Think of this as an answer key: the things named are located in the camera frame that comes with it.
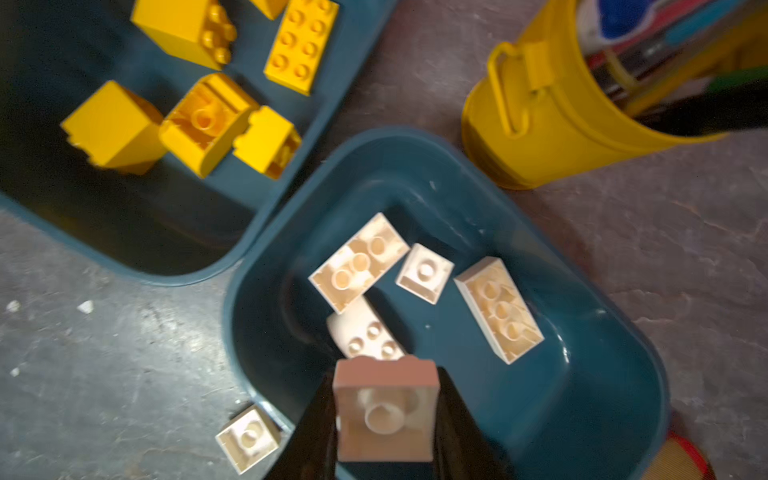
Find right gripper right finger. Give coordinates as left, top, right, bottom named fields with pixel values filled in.
left=433, top=367, right=510, bottom=480

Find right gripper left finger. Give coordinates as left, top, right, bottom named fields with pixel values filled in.
left=264, top=372, right=338, bottom=480

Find small white lego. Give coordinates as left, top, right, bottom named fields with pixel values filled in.
left=332, top=355, right=441, bottom=463
left=215, top=405, right=282, bottom=475
left=396, top=243, right=454, bottom=305

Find teal bin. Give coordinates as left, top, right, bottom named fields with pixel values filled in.
left=223, top=127, right=669, bottom=479
left=1, top=1, right=396, bottom=286

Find white curved lego top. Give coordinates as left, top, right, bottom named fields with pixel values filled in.
left=326, top=296, right=407, bottom=361

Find white long lego bottom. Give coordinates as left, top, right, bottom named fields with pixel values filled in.
left=454, top=257, right=544, bottom=365

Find white long lego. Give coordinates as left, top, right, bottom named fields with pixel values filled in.
left=454, top=257, right=544, bottom=365
left=308, top=213, right=410, bottom=314

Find long yellow lego top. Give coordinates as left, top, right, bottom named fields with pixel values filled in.
left=264, top=0, right=340, bottom=96

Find small brown object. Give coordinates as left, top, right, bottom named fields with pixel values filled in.
left=641, top=430, right=716, bottom=480

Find yellow pen cup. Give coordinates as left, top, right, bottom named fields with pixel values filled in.
left=461, top=1, right=719, bottom=190

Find pens in cup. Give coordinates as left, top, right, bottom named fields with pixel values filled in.
left=587, top=1, right=767, bottom=138

